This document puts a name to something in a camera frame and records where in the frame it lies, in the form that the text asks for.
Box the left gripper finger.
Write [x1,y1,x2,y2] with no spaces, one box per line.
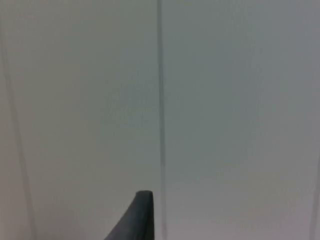
[102,190,155,240]

